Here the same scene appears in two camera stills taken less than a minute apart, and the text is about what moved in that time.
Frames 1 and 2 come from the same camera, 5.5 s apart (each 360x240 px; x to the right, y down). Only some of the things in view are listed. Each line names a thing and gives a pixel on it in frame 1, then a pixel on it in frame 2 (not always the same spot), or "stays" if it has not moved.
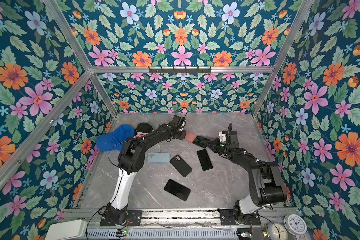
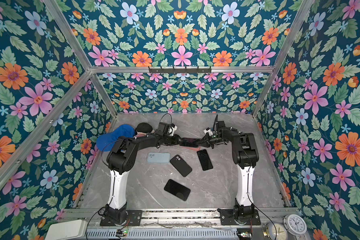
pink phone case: [189, 136] to [190, 148]
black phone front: [177, 189] stays
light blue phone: [158, 157] stays
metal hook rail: [180, 70] stays
